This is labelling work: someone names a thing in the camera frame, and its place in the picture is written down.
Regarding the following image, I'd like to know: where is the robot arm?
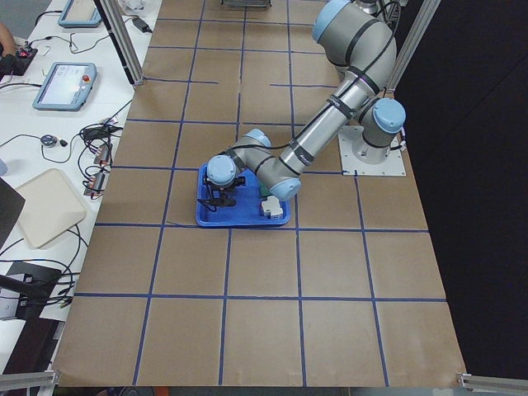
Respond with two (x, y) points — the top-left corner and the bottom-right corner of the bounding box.
(204, 1), (406, 205)

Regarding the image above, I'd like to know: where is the far teach pendant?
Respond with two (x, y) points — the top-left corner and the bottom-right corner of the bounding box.
(58, 0), (101, 28)

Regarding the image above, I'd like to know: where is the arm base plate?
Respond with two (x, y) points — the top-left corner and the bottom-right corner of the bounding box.
(337, 125), (406, 177)

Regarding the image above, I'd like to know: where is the near teach pendant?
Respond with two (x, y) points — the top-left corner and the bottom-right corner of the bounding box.
(32, 62), (97, 111)

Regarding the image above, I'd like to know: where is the round silver puck device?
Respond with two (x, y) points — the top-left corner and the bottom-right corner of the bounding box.
(40, 134), (58, 148)

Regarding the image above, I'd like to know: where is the aluminium frame post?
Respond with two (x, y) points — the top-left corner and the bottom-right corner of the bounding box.
(93, 0), (144, 87)

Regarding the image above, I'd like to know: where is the beige plastic tray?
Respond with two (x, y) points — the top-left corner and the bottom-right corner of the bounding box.
(16, 168), (87, 248)

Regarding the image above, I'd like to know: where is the black power adapter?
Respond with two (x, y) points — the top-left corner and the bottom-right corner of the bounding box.
(132, 17), (153, 33)

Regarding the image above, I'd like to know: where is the blue plastic tray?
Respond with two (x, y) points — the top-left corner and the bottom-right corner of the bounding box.
(196, 170), (290, 228)

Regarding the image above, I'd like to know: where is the white circuit breaker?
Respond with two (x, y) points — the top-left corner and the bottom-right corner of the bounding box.
(260, 196), (284, 219)

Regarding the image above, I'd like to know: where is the green terminal block module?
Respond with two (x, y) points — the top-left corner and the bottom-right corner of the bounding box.
(259, 184), (271, 197)

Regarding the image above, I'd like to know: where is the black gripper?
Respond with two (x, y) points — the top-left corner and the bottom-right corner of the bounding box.
(203, 176), (245, 202)

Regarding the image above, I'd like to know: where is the teach pendant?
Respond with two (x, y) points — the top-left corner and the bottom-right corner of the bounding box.
(58, 0), (101, 28)
(32, 62), (97, 111)

